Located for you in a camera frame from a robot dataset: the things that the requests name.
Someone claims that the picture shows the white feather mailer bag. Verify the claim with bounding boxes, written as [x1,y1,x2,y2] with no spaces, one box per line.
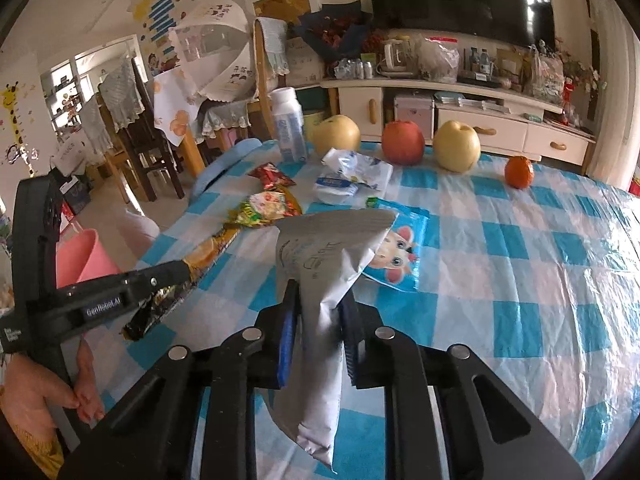
[262,208,396,467]

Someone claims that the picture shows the long gold snack wrapper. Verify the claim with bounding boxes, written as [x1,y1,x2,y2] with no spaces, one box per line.
[122,223,241,341]

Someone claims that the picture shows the pink plastic trash bucket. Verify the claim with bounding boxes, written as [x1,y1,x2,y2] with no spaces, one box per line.
[55,229,120,288]

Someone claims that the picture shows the person's left hand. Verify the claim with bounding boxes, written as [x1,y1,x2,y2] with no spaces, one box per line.
[1,338,104,443]

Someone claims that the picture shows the blue cartoon mouse packet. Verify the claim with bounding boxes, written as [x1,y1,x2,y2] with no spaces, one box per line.
[363,197,430,292]

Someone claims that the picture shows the yellow green snack packet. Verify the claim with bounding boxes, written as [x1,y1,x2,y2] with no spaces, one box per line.
[228,188,303,229]

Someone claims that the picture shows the crumpled white blue wrapper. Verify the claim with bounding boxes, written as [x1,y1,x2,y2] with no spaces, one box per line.
[314,148,394,205]

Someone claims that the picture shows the small red snack packet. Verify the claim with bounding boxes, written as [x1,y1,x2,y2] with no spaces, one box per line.
[248,162,295,191]

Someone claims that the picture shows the red apple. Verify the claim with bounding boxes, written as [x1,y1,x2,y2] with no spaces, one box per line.
[381,120,425,166]

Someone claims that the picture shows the small yellow pear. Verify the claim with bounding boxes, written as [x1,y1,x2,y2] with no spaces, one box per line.
[311,115,361,157]

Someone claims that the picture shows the blue white checkered tablecloth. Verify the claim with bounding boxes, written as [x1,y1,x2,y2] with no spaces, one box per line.
[87,142,639,479]

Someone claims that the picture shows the large yellow pear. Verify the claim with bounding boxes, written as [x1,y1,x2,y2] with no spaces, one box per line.
[433,120,480,174]

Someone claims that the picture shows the green waste bin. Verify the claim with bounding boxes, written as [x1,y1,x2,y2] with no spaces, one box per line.
[303,110,326,134]

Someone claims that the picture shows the dark wooden dining chair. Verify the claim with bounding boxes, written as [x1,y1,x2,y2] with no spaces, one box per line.
[99,56,184,202]

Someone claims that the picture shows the white plastic drink bottle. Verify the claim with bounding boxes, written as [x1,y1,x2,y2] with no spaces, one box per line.
[269,87,307,162]

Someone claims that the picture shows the light wooden chair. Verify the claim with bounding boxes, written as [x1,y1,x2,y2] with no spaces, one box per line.
[247,18,290,139]

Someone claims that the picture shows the orange tangerine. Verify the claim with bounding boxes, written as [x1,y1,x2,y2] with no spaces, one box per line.
[504,156,535,190]

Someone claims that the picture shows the white TV cabinet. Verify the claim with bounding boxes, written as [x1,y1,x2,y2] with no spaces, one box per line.
[320,77,596,166]

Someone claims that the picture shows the electric kettle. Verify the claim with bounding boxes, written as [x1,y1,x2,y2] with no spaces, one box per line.
[378,36,416,77]

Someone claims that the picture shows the dark blue flower bouquet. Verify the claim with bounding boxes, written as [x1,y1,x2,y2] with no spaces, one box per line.
[293,0,372,63]

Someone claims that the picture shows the white mesh food cover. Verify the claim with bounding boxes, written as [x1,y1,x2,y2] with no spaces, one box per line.
[168,0,255,103]

